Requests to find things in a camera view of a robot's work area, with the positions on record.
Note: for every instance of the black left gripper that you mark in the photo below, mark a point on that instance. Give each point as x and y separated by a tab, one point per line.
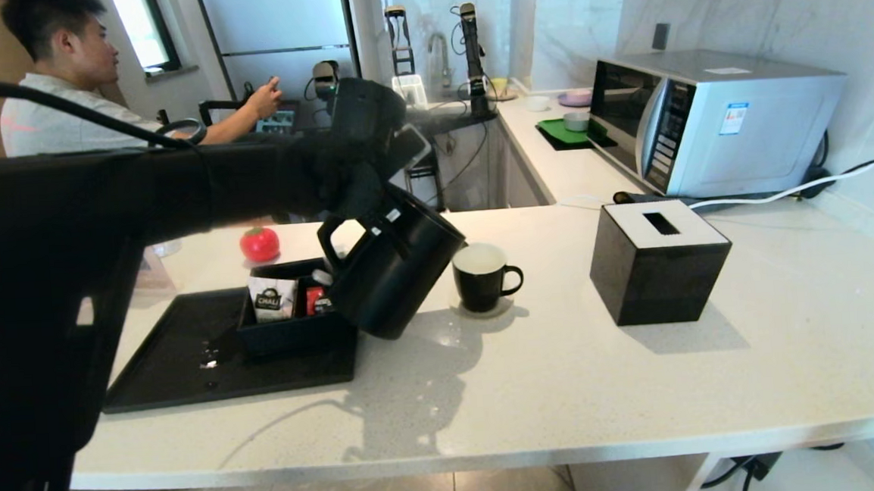
327	184

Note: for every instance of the black electric kettle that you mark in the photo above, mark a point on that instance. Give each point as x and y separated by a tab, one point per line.
401	278

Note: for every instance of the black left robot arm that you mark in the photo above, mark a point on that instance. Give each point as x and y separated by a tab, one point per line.
31	301

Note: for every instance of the white tea bag packet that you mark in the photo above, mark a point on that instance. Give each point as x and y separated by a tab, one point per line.
273	301

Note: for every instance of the red coffee sachet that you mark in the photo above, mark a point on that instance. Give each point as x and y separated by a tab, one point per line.
317	302

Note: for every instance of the black mug white inside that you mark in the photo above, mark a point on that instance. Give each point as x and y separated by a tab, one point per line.
489	288

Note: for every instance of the round clear coaster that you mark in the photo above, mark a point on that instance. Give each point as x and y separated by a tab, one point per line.
487	313

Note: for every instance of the red tomato shaped ornament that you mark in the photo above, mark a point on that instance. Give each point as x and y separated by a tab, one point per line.
259	245

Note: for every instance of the white base cabinet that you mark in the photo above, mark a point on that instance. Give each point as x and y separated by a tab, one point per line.
524	187

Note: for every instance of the black compartment sachet box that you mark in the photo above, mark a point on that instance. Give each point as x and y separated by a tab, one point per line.
291	334

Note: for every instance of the black laptop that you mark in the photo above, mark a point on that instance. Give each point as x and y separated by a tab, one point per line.
278	121

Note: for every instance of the chrome kitchen faucet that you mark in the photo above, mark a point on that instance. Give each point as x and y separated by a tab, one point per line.
444	63

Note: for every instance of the small white bowl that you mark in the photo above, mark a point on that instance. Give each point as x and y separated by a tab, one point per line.
538	105

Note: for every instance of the green tray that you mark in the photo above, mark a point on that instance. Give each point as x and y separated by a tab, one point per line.
559	135

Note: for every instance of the small grey bowl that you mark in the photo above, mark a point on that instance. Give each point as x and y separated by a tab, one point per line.
576	123

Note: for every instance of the purple plate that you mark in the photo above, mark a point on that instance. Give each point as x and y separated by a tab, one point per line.
576	99

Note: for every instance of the black serving tray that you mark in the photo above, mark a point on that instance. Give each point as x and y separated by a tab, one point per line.
170	353

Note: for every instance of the black tissue box white top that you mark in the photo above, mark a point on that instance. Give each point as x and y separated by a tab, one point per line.
651	278

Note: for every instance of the black framed window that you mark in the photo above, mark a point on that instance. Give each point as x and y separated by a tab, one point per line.
137	28

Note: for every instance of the silver microwave oven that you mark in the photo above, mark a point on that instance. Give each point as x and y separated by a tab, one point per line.
742	143

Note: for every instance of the man in grey t-shirt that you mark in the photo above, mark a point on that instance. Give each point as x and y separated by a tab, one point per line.
43	125

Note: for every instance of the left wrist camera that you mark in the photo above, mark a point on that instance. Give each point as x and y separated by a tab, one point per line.
368	113

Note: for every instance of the black clamp frame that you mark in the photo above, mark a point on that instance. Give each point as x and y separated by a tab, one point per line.
395	51

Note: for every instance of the dark wall socket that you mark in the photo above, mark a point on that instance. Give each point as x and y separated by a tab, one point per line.
659	38

